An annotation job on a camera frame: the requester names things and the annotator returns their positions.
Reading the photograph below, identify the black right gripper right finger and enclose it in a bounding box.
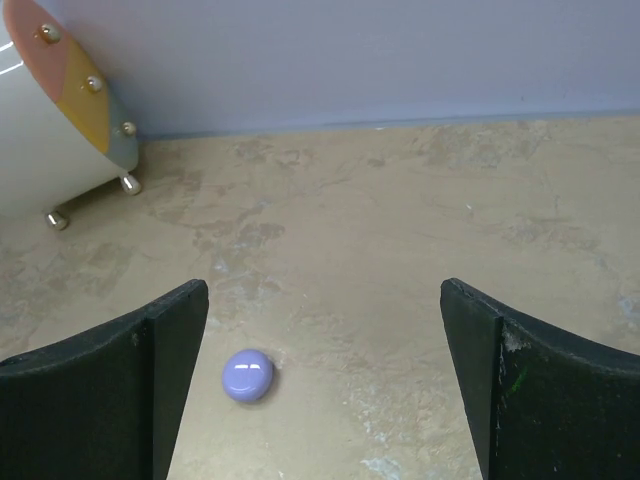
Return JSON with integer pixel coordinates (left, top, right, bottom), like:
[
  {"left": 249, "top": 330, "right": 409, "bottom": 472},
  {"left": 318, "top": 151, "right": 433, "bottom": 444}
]
[{"left": 440, "top": 278, "right": 639, "bottom": 479}]

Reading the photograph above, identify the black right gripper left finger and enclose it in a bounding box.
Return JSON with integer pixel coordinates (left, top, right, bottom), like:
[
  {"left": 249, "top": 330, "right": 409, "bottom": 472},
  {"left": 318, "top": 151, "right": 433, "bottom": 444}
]
[{"left": 1, "top": 279, "right": 208, "bottom": 479}]

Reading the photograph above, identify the lilac earbud charging case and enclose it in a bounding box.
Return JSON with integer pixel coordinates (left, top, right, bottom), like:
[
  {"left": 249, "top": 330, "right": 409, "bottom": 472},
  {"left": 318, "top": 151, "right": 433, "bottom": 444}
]
[{"left": 222, "top": 349, "right": 274, "bottom": 403}]

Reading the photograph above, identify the white cylindrical box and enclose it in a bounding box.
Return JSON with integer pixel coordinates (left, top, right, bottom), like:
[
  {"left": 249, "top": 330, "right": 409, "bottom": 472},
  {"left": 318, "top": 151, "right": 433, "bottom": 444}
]
[{"left": 1, "top": 1, "right": 141, "bottom": 230}]

